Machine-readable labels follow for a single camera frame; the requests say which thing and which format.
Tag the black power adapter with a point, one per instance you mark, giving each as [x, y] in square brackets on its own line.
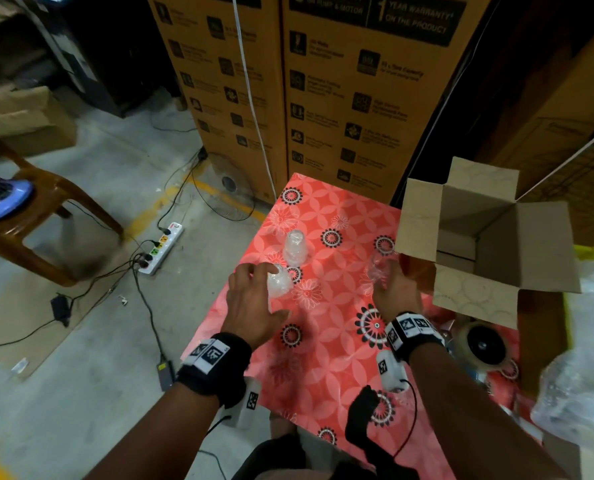
[62, 308]
[202, 153]
[165, 373]

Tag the small cardboard box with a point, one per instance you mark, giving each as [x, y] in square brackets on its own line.
[477, 245]

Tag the person's right forearm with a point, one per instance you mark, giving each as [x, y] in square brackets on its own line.
[477, 425]

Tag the stack of Crompton cartons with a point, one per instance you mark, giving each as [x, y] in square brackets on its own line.
[357, 85]

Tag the person's left hand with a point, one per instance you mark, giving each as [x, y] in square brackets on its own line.
[249, 310]

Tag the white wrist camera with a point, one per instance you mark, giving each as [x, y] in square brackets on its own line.
[243, 403]
[391, 373]

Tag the clear drinking glass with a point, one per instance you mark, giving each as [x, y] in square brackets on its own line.
[295, 247]
[377, 265]

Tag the plain brown floor carton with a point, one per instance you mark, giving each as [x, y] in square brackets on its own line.
[27, 120]

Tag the person's right hand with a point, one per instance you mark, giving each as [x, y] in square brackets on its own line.
[399, 300]

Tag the black wristband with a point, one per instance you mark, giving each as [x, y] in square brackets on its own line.
[414, 335]
[215, 367]

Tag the bubble wrap bundle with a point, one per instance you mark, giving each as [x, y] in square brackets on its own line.
[587, 375]

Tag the tape dispenser with tape roll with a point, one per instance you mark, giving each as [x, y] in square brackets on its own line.
[485, 345]

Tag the person's left forearm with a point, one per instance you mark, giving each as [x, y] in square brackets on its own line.
[157, 440]

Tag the person's dark clothing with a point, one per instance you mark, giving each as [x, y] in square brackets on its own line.
[277, 463]

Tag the white power strip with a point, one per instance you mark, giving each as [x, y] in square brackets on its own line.
[162, 247]

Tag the blue disc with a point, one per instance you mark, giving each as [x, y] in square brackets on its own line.
[2, 200]

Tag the brown plastic chair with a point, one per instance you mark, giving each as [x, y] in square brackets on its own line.
[47, 220]

